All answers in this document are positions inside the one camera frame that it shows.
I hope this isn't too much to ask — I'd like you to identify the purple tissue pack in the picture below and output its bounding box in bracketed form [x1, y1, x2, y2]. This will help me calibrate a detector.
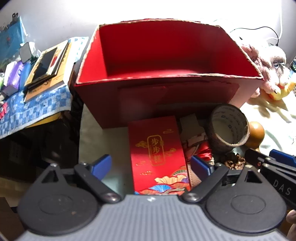
[5, 62, 25, 90]

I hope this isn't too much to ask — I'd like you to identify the brown cardboard carton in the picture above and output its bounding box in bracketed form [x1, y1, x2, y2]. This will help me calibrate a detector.
[0, 197, 24, 241]

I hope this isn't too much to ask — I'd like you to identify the brown packing tape roll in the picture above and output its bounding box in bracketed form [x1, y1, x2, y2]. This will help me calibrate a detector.
[206, 104, 250, 153]

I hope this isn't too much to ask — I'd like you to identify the small dark rectangular mirror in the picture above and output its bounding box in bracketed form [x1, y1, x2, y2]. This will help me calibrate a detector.
[19, 43, 36, 63]

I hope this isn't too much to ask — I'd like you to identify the large red cardboard box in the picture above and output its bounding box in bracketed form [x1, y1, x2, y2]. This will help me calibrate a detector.
[74, 18, 264, 131]

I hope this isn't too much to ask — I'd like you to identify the brown pine cone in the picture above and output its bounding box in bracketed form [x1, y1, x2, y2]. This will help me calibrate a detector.
[219, 152, 246, 171]

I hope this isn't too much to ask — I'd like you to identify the small grey box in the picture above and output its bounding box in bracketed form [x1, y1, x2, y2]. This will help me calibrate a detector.
[2, 84, 17, 97]

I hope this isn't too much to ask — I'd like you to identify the blue plastic package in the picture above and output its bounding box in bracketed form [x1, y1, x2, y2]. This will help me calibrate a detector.
[0, 16, 30, 61]

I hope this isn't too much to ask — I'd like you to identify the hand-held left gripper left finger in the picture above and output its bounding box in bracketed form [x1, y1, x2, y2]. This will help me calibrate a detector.
[35, 154, 121, 204]

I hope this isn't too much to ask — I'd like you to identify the person's right hand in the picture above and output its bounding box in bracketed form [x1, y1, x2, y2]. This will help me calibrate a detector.
[286, 209, 296, 240]

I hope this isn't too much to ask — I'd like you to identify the stack of books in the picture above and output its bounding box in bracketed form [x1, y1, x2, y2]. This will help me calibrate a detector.
[23, 42, 77, 103]

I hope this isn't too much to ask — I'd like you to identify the small red gift box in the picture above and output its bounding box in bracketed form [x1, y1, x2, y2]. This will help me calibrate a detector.
[128, 116, 191, 195]

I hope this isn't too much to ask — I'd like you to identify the yellow plush toy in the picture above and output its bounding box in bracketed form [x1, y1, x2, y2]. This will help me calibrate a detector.
[266, 80, 296, 110]

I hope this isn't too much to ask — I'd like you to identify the red white fabric toy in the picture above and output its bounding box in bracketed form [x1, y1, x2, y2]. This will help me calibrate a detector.
[0, 102, 10, 121]

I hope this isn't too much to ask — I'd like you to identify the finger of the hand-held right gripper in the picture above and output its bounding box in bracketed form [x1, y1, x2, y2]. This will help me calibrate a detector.
[245, 148, 296, 178]
[269, 149, 296, 168]

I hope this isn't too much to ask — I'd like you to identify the pink plush toy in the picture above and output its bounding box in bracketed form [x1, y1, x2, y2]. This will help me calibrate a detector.
[240, 44, 287, 99]

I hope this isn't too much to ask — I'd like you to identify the blue checkered cloth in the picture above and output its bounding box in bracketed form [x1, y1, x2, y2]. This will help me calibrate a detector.
[0, 37, 90, 140]

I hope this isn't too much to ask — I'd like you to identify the clear plastic bag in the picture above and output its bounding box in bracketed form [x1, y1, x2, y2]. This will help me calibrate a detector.
[24, 42, 39, 59]

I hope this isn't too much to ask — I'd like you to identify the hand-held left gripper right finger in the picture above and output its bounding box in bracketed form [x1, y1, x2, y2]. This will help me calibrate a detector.
[181, 156, 266, 204]

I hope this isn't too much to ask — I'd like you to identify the yellow red cover book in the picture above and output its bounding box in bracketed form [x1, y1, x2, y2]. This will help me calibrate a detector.
[24, 40, 70, 88]

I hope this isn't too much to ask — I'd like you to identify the blue tissue pack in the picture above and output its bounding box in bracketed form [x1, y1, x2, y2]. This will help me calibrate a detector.
[19, 62, 32, 90]

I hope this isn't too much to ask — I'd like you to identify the black cable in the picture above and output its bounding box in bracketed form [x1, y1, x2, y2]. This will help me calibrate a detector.
[230, 26, 281, 47]

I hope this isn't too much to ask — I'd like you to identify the brown wooden gourd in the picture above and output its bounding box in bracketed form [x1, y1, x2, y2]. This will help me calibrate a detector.
[245, 121, 265, 150]

